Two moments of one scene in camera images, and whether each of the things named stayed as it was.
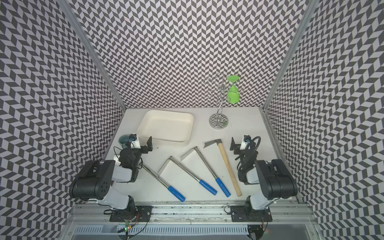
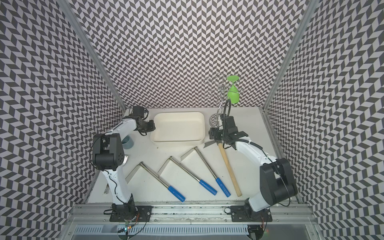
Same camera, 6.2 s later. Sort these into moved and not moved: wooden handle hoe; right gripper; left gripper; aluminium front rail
Moved: right gripper; left gripper
Not moved: aluminium front rail; wooden handle hoe
